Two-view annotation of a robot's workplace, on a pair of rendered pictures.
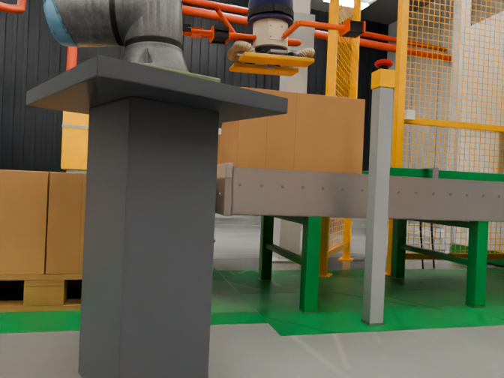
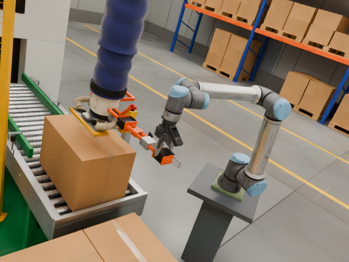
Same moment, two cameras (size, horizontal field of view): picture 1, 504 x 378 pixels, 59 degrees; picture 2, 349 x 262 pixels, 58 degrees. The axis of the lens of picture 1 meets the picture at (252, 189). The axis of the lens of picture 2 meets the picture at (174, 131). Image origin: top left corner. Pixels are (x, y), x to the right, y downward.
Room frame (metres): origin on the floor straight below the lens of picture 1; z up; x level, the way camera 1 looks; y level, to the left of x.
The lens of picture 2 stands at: (2.77, 1.73, 2.01)
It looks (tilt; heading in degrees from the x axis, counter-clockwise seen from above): 24 degrees down; 237
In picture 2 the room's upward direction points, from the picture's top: 17 degrees clockwise
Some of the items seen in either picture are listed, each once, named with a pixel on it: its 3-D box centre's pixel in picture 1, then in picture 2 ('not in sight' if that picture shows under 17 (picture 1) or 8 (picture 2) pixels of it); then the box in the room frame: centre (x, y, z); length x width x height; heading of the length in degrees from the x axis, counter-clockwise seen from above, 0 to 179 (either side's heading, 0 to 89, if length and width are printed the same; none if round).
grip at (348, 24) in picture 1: (352, 28); not in sight; (1.99, -0.42, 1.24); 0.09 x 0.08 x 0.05; 16
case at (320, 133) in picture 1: (288, 142); (84, 157); (2.19, -0.17, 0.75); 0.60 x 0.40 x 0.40; 105
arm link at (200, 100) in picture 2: not in sight; (195, 99); (1.88, 0.48, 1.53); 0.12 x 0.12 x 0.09; 0
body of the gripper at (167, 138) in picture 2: not in sight; (166, 128); (2.00, 0.48, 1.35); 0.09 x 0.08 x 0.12; 105
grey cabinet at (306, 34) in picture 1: (300, 34); not in sight; (3.17, -0.30, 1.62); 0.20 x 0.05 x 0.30; 105
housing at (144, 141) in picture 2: not in sight; (147, 143); (2.03, 0.39, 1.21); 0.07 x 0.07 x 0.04; 16
